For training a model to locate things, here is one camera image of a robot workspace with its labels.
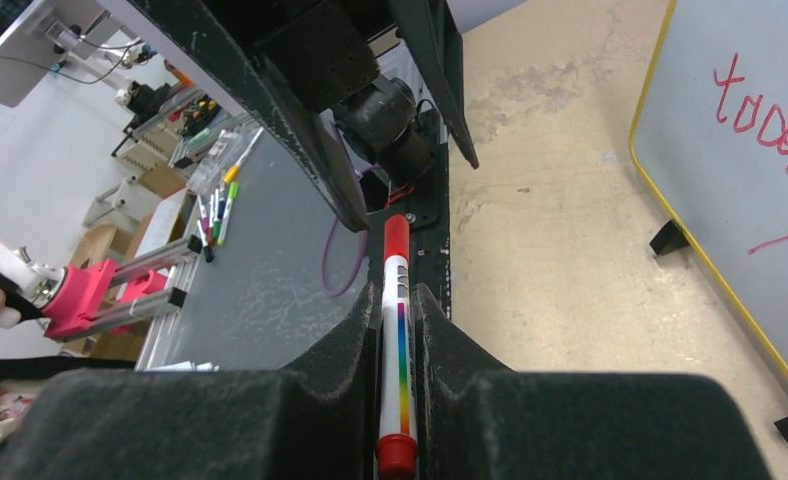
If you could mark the red whiteboard marker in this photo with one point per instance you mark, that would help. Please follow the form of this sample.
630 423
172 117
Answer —
397 444

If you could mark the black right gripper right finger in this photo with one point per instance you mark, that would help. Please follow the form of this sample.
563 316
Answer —
484 420

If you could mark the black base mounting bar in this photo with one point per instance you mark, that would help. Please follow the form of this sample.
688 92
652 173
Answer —
427 209

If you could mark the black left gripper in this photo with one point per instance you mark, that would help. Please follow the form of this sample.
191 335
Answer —
321 48

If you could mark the pink leader arm handle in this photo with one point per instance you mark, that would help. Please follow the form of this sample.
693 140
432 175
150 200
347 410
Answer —
79 302

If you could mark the yellow capped marker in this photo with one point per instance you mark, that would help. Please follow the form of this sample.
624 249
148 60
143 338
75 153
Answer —
234 169

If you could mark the grey desk monitor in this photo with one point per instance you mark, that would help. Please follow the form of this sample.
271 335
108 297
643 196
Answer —
49 32

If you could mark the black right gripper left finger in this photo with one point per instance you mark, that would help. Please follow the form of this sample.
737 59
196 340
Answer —
309 419

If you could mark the cluster of coloured markers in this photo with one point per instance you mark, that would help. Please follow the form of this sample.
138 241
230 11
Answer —
211 211

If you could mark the green capped marker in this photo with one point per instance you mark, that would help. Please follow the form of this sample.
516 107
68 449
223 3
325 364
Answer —
230 200

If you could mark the red marker cap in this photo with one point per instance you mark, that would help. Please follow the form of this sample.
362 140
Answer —
397 237

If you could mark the yellow framed whiteboard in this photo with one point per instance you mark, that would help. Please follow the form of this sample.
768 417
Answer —
710 136

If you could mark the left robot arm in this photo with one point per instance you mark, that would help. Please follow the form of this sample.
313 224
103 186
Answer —
380 123

